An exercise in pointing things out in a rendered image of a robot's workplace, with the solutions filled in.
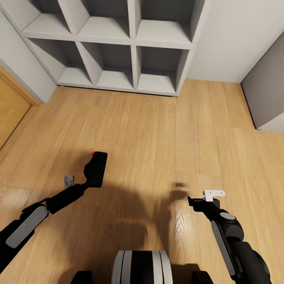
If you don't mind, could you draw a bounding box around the digital camera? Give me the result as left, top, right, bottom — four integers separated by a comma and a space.
84, 151, 108, 188

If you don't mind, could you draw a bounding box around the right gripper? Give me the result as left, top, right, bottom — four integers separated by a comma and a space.
187, 196, 220, 216

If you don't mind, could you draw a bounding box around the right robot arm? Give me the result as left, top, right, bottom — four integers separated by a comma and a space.
187, 190, 272, 284

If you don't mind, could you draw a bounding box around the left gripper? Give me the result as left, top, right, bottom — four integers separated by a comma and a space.
57, 177, 99, 207

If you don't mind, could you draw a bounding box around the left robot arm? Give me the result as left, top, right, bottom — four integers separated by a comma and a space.
0, 175, 99, 274

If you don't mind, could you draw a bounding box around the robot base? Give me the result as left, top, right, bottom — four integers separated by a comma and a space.
71, 271, 213, 284

